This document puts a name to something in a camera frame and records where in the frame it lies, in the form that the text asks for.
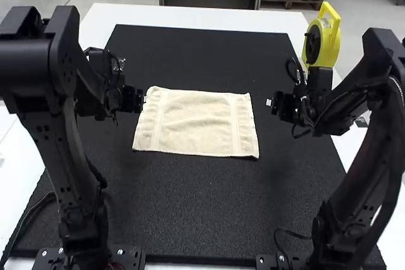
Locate wooden pallet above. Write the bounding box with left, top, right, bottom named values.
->
left=260, top=0, right=326, bottom=10

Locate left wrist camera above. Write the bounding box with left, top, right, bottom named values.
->
left=83, top=46, right=127, bottom=75

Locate pale towel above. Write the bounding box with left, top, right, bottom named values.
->
left=132, top=85, right=261, bottom=160

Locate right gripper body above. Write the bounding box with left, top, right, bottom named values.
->
left=271, top=90, right=299, bottom=123

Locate yellow cable reel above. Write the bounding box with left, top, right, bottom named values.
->
left=300, top=1, right=344, bottom=70

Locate black mat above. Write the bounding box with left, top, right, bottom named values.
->
left=6, top=23, right=387, bottom=267

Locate black cable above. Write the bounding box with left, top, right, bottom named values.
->
left=285, top=57, right=308, bottom=87
left=290, top=122, right=315, bottom=140
left=0, top=192, right=55, bottom=262
left=273, top=226, right=315, bottom=252

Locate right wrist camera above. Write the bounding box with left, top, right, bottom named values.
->
left=308, top=66, right=333, bottom=92

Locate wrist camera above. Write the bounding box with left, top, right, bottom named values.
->
left=83, top=46, right=127, bottom=75
left=308, top=66, right=333, bottom=92

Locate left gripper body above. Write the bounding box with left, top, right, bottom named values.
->
left=121, top=84, right=145, bottom=114

